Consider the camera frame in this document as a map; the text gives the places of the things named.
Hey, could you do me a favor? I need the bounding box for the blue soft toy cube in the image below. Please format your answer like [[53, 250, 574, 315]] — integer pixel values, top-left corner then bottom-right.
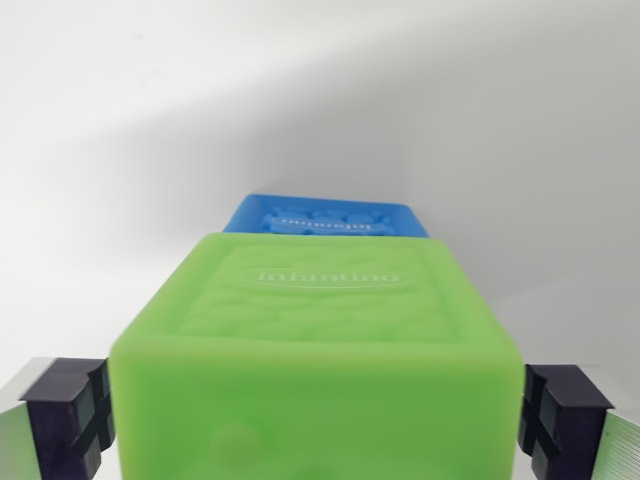
[[222, 193, 434, 241]]

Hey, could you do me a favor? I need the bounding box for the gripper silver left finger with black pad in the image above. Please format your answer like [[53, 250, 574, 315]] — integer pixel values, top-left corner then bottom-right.
[[0, 356, 119, 480]]

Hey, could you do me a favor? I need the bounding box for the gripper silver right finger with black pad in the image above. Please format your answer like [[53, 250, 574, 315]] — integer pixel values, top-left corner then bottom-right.
[[517, 363, 640, 480]]

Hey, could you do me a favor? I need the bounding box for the green soft toy cube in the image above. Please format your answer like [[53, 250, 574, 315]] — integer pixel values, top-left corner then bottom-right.
[[106, 231, 527, 480]]

